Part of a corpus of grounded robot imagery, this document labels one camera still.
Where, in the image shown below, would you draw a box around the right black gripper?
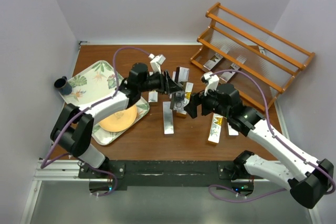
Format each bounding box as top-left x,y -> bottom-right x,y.
184,83 -> 230,119

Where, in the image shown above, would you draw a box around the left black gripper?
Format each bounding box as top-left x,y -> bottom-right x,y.
139,70 -> 182,95

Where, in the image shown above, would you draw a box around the silver angled R&O box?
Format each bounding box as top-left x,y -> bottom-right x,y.
202,53 -> 224,72

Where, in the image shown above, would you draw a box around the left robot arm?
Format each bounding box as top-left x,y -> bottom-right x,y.
50,63 -> 182,178

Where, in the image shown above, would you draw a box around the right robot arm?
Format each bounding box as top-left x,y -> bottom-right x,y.
185,84 -> 335,209

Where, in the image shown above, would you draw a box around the wooden tiered shelf rack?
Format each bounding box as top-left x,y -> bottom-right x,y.
191,2 -> 315,111

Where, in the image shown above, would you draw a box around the gold R&O box centre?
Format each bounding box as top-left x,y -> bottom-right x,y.
175,82 -> 193,118

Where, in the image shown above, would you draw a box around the silver gold R&O toothpaste box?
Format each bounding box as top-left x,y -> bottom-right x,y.
148,91 -> 158,103

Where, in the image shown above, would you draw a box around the silver toothpaste box lower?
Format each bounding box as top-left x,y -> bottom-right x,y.
163,101 -> 174,134

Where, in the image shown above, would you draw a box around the gold R&O box right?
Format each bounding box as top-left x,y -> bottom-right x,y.
208,113 -> 224,144

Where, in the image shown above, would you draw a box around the silver box far right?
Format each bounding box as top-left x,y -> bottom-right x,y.
227,123 -> 239,136

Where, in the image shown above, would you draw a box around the orange round plate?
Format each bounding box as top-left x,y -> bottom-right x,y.
99,105 -> 138,132

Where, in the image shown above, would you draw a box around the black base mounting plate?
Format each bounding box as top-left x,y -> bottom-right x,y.
78,160 -> 251,191

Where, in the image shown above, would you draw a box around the dark blue mug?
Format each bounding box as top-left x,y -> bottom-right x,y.
54,76 -> 72,95

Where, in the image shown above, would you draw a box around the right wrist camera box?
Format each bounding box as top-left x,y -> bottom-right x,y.
201,71 -> 219,96

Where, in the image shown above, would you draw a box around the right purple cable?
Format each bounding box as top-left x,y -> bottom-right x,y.
208,69 -> 335,204

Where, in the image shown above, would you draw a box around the aluminium frame rail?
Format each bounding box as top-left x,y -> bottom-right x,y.
22,161 -> 322,223

